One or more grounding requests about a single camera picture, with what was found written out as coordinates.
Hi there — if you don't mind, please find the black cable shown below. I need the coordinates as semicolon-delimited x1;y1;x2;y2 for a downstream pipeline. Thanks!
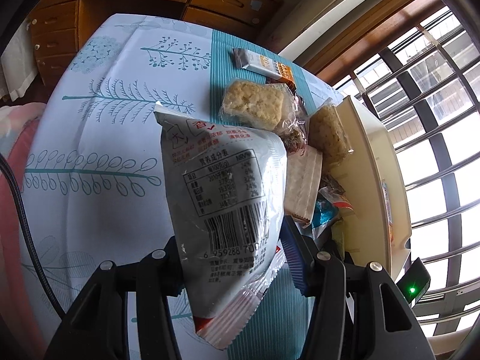
0;153;68;321

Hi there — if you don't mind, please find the beige wafer pack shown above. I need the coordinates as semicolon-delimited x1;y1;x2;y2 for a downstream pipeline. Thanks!
284;145;323;225

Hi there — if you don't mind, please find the white lace covered furniture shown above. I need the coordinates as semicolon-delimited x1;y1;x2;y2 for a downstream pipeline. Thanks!
1;19;38;102

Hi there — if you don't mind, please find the green pastry packet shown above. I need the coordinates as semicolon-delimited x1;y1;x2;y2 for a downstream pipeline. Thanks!
330;219;345;261

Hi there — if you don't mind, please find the orange white oat bar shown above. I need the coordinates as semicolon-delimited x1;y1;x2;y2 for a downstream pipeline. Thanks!
233;48;296;93

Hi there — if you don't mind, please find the metal window grille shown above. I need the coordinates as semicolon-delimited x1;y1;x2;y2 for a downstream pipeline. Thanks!
332;7;479;337

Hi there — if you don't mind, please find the white silver snack bag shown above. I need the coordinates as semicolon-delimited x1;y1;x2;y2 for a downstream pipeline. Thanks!
154;105;287;350

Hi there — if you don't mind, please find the teal white tablecloth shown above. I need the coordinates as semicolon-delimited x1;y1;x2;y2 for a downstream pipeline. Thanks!
22;14;341;359

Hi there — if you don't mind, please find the brown mixed nut packet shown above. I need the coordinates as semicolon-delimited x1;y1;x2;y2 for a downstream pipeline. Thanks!
273;83;308;155

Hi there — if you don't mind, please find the cream plastic storage bin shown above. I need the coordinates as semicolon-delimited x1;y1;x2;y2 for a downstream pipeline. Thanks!
331;97;412;279

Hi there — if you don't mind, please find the blue red snack packet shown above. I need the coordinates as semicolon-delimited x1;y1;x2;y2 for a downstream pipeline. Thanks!
312;186;355;239

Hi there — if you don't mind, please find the wooden desk with drawers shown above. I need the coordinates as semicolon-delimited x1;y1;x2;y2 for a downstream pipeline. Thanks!
28;0;281;89

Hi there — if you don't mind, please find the pastel floral blanket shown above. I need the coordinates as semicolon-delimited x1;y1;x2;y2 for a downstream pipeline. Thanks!
1;102;46;359

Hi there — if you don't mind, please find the beige rice cracker pack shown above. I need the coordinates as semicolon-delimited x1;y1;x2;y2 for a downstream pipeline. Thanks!
219;80;296;132

